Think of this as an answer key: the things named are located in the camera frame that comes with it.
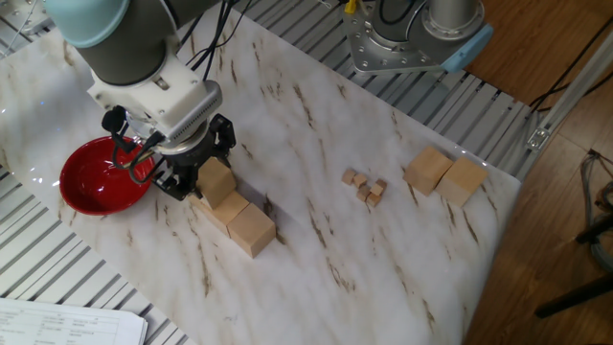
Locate thin black floor cable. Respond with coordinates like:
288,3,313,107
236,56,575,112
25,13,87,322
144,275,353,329
529,16,613,114

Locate white wrist mount housing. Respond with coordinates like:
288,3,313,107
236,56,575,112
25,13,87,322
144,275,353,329
87,50,224,146

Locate white printed paper stack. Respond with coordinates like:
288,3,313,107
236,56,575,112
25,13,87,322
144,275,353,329
0,297,148,345

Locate white marble pattern board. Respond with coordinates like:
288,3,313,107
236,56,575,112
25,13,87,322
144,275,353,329
0,9,522,345

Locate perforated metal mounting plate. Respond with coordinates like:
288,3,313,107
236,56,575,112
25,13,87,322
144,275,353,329
0,0,57,37

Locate black gripper cable bundle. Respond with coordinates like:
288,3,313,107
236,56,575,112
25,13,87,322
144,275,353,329
101,0,253,186

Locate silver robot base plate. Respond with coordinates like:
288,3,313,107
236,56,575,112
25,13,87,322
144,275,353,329
342,0,444,76

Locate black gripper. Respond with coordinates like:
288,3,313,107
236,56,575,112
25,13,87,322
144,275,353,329
152,113,238,202

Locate aluminium frame rail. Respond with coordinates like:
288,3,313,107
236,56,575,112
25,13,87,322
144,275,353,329
516,28,613,181

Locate grey cable bundle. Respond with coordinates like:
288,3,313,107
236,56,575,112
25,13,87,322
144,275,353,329
579,150,613,274

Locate black stand legs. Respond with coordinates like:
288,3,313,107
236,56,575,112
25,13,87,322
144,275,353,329
534,218,613,320

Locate red glossy bowl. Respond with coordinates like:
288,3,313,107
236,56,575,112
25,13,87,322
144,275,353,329
58,136,156,217

